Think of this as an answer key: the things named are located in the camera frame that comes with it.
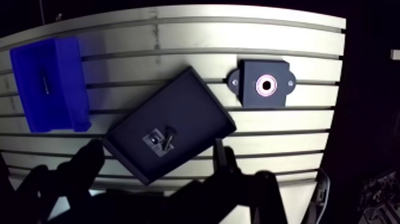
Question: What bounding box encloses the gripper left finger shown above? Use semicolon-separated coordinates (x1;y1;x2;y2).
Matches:
0;139;106;224

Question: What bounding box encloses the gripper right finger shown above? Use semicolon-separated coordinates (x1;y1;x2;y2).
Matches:
162;138;289;224

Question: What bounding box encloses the steel bearing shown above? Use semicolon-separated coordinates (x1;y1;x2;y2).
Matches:
255;74;279;98

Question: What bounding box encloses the dark blue-grey housing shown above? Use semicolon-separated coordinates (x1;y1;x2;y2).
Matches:
227;59;297;109

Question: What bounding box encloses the steel screw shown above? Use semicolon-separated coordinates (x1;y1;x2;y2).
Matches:
162;125;177;151

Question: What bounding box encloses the dark blue-grey tray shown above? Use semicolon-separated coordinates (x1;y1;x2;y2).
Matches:
102;66;238;186

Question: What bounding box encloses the blue bin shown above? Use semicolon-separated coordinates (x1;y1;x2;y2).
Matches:
9;36;93;133

